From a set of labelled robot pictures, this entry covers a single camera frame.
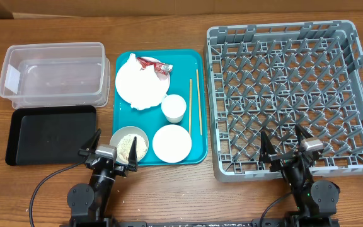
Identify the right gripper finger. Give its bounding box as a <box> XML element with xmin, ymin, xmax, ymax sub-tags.
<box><xmin>259</xmin><ymin>131</ymin><xmax>277</xmax><ymax>163</ymax></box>
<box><xmin>294</xmin><ymin>124</ymin><xmax>313</xmax><ymax>144</ymax></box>

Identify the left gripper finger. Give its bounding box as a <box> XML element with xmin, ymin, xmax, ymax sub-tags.
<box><xmin>78</xmin><ymin>129</ymin><xmax>101</xmax><ymax>157</ymax></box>
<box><xmin>127</xmin><ymin>136</ymin><xmax>138</xmax><ymax>172</ymax></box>

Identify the grey bowl with rice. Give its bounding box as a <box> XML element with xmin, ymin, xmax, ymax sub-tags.
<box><xmin>110</xmin><ymin>126</ymin><xmax>149</xmax><ymax>164</ymax></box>

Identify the small pink-white bowl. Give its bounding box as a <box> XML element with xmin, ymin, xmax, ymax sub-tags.
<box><xmin>153</xmin><ymin>124</ymin><xmax>192</xmax><ymax>163</ymax></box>

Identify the white cup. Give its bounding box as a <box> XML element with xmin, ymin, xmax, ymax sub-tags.
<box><xmin>161</xmin><ymin>94</ymin><xmax>187</xmax><ymax>124</ymax></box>

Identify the white napkin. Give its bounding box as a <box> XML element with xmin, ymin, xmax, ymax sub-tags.
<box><xmin>126</xmin><ymin>53</ymin><xmax>170</xmax><ymax>110</ymax></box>

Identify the large white plate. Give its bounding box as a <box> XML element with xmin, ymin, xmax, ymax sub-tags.
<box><xmin>115</xmin><ymin>53</ymin><xmax>170</xmax><ymax>110</ymax></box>

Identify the red sauce packet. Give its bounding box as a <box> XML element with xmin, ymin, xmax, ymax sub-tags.
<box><xmin>136</xmin><ymin>57</ymin><xmax>173</xmax><ymax>75</ymax></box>

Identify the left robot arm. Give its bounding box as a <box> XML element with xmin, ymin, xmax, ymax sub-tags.
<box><xmin>67</xmin><ymin>129</ymin><xmax>138</xmax><ymax>227</ymax></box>

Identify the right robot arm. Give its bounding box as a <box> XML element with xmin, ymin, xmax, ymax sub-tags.
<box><xmin>258</xmin><ymin>124</ymin><xmax>340</xmax><ymax>226</ymax></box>

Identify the grey dishwasher rack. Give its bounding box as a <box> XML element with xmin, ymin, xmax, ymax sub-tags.
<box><xmin>204</xmin><ymin>20</ymin><xmax>363</xmax><ymax>182</ymax></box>

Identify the clear plastic waste bin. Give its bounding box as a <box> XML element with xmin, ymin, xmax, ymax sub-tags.
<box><xmin>0</xmin><ymin>42</ymin><xmax>110</xmax><ymax>109</ymax></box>

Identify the black plastic tray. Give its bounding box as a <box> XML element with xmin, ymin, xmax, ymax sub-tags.
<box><xmin>5</xmin><ymin>105</ymin><xmax>97</xmax><ymax>166</ymax></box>

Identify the teal serving tray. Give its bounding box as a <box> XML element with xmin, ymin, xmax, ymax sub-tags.
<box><xmin>113</xmin><ymin>49</ymin><xmax>208</xmax><ymax>165</ymax></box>

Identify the left wooden chopstick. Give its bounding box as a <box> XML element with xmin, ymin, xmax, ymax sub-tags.
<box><xmin>188</xmin><ymin>78</ymin><xmax>192</xmax><ymax>137</ymax></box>

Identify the wooden chopstick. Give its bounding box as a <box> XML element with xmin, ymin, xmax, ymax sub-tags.
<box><xmin>188</xmin><ymin>78</ymin><xmax>192</xmax><ymax>137</ymax></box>
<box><xmin>196</xmin><ymin>69</ymin><xmax>202</xmax><ymax>136</ymax></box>

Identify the right wooden chopstick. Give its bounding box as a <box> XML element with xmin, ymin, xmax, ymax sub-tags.
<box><xmin>196</xmin><ymin>69</ymin><xmax>202</xmax><ymax>136</ymax></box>

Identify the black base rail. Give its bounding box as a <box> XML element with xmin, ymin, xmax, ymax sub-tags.
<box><xmin>60</xmin><ymin>217</ymin><xmax>340</xmax><ymax>227</ymax></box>

